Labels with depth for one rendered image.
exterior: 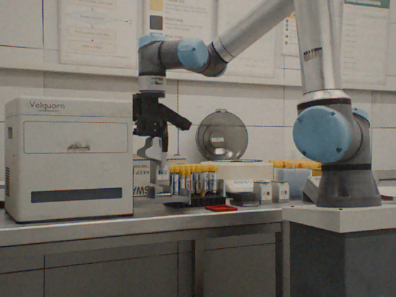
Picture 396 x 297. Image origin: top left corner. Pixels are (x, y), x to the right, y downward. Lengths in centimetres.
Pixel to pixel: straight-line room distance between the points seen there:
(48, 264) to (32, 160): 77
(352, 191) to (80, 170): 65
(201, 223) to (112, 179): 27
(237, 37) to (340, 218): 56
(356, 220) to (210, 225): 41
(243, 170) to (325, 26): 78
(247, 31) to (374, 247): 62
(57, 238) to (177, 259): 94
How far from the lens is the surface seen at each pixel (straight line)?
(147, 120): 136
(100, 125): 131
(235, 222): 143
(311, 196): 163
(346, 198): 122
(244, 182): 179
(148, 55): 138
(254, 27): 138
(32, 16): 197
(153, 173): 140
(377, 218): 121
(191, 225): 137
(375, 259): 123
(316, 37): 116
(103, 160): 131
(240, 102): 222
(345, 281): 119
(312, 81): 114
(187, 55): 131
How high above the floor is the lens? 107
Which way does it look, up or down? 1 degrees down
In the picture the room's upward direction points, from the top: straight up
